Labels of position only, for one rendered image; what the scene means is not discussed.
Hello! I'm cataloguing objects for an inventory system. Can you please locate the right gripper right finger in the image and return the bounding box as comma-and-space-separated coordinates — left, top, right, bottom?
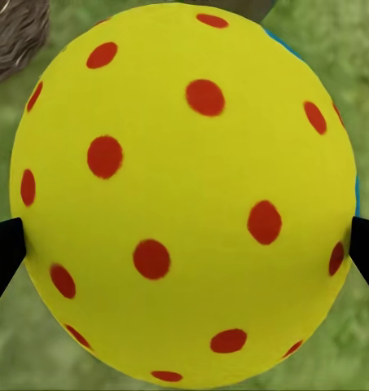
350, 217, 369, 285

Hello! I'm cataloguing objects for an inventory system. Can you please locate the easter egg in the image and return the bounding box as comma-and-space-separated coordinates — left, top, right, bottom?
9, 2, 360, 389

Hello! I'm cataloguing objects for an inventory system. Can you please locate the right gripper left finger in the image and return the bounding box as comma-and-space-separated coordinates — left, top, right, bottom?
0, 218, 26, 297

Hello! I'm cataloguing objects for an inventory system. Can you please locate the wicker basket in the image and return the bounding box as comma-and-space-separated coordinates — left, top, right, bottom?
0, 0, 51, 81

